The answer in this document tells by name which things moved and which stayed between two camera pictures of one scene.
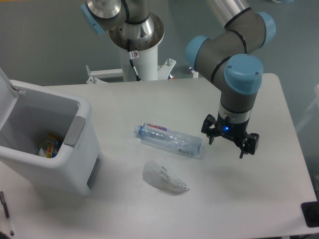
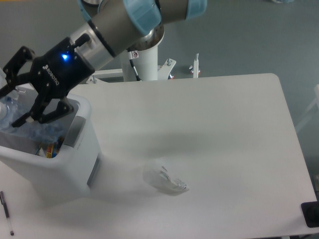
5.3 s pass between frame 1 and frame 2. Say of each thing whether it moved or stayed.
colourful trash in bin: stayed
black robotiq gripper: moved
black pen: stayed
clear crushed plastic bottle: moved
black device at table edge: stayed
